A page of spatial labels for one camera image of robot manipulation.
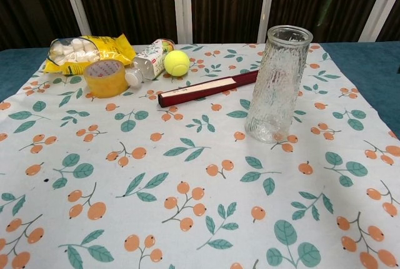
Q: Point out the clear glass cup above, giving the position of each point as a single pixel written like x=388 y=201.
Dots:
x=275 y=87

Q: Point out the dark red folded hand fan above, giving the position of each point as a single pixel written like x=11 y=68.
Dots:
x=203 y=89

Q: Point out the floral orange fruit print tablecloth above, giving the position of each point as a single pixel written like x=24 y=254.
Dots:
x=156 y=156

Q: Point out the yellow-green tennis ball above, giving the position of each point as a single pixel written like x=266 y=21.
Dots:
x=177 y=63

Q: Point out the clear plastic bottle printed label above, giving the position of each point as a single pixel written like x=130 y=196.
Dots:
x=150 y=59

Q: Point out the clear yellowish packing tape roll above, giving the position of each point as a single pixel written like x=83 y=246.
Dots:
x=106 y=84

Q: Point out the yellow marshmallow snack bag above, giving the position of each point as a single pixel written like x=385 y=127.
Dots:
x=106 y=47

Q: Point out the teal table cover cloth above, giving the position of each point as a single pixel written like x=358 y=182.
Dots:
x=18 y=65

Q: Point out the white metal frame post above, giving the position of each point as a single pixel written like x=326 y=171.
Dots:
x=379 y=3
x=75 y=0
x=182 y=6
x=267 y=3

